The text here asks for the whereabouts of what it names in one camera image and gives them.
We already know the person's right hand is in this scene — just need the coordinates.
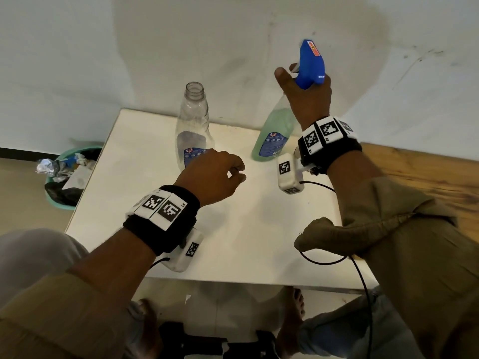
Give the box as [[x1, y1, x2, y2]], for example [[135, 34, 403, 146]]
[[274, 63, 333, 131]]

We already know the person's left hand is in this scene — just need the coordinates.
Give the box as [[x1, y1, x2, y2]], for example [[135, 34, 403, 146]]
[[175, 149, 247, 208]]

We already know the green spray bottle blue trigger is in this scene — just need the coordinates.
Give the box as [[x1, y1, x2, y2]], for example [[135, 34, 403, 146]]
[[251, 39, 326, 162]]

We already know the person's left forearm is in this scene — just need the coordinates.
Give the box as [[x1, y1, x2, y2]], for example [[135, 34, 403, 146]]
[[69, 228, 156, 315]]

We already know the person's right forearm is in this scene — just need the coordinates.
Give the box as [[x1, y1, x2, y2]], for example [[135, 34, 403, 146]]
[[327, 149, 387, 204]]

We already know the empty clear plastic bottle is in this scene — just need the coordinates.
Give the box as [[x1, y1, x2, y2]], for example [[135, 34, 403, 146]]
[[175, 82, 215, 172]]

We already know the black right wristband with markers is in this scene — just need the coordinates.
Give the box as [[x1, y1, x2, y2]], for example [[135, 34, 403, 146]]
[[297, 116, 363, 175]]

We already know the black wristband with markers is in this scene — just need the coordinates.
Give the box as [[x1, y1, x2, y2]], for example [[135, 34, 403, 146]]
[[123, 185, 201, 257], [297, 116, 363, 175]]

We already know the black left wristband with markers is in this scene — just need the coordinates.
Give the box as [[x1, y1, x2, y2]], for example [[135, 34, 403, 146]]
[[123, 185, 201, 257]]

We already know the person's right foot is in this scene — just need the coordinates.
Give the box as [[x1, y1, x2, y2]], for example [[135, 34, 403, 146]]
[[275, 288, 306, 359]]

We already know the person's foot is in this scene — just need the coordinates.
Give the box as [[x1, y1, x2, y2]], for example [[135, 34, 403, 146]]
[[126, 298, 164, 359], [275, 288, 306, 359]]

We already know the white paper scrap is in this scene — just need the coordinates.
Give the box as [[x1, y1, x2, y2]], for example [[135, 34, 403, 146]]
[[61, 164, 95, 191]]

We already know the black footwear under table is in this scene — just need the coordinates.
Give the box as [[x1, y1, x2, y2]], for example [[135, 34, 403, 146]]
[[159, 321, 279, 359]]

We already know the black bin bag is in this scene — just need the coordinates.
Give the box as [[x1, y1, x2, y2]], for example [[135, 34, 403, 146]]
[[45, 147, 102, 207]]

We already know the person's left foot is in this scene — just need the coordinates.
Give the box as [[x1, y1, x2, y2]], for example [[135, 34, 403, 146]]
[[126, 298, 164, 359]]

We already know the teal trash bin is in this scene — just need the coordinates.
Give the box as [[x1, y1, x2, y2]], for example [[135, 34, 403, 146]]
[[44, 146, 104, 211]]

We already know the person's right leg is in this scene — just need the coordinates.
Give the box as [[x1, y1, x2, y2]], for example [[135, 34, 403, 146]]
[[297, 287, 417, 359]]

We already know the person's leg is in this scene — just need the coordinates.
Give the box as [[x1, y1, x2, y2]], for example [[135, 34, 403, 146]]
[[297, 287, 417, 359], [0, 228, 90, 308]]

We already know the crumpled silver foil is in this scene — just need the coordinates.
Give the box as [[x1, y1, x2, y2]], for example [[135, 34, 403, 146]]
[[36, 158, 63, 180]]

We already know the olive right sleeve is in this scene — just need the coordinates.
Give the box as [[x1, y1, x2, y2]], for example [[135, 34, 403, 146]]
[[294, 177, 479, 359]]

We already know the olive sleeve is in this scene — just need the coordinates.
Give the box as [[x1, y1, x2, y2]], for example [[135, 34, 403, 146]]
[[0, 272, 130, 359], [294, 177, 479, 359]]

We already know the person's left leg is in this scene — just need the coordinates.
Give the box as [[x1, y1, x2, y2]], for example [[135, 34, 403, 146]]
[[0, 228, 90, 308]]

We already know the olive left sleeve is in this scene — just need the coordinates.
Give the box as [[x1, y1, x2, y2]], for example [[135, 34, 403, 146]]
[[0, 272, 130, 359]]

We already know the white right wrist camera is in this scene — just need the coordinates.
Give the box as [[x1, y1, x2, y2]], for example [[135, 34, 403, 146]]
[[277, 155, 317, 195]]

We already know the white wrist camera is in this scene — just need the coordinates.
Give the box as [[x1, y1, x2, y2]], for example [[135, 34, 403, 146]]
[[277, 155, 317, 195], [161, 228, 205, 273]]

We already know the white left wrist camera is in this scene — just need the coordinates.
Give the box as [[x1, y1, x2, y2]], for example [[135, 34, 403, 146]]
[[161, 228, 205, 273]]

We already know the black right camera cable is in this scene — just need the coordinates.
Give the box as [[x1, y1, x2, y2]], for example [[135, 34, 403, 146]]
[[298, 180, 375, 359]]

